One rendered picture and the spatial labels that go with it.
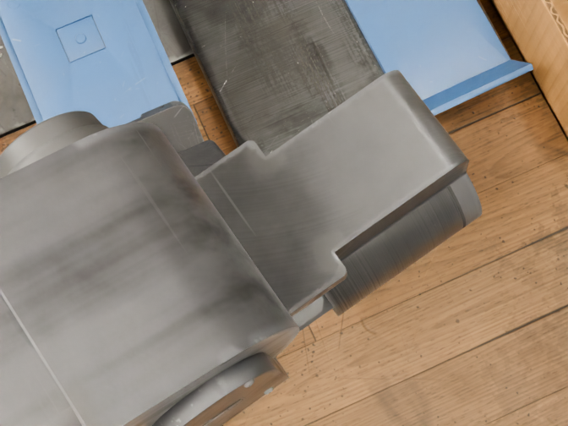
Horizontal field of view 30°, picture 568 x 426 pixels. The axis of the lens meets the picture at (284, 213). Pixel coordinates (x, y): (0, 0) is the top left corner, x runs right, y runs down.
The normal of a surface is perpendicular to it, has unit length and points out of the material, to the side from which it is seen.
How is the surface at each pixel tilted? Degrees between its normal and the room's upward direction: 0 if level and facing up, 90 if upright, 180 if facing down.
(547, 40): 90
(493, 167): 0
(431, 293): 0
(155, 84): 1
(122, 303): 17
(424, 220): 48
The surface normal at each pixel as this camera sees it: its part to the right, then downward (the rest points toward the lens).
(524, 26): -0.91, 0.40
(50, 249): 0.22, -0.40
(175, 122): 0.21, 0.23
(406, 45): -0.03, -0.25
